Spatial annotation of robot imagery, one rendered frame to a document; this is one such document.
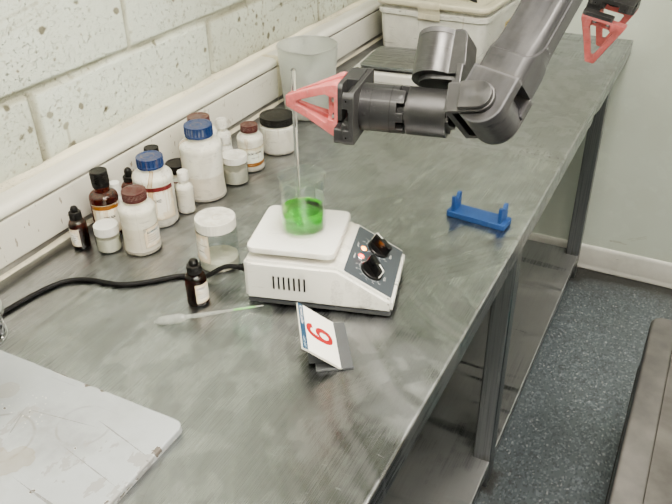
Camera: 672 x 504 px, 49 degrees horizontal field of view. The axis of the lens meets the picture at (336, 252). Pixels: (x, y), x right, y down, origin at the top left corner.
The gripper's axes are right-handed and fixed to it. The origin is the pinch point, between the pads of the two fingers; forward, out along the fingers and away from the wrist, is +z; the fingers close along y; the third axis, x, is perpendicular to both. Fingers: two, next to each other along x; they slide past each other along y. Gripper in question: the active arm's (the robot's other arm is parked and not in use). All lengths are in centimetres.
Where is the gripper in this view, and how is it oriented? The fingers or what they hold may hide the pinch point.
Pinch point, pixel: (293, 99)
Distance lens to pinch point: 94.0
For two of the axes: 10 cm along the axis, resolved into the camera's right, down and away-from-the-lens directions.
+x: 0.1, 8.5, 5.2
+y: -2.8, 5.1, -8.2
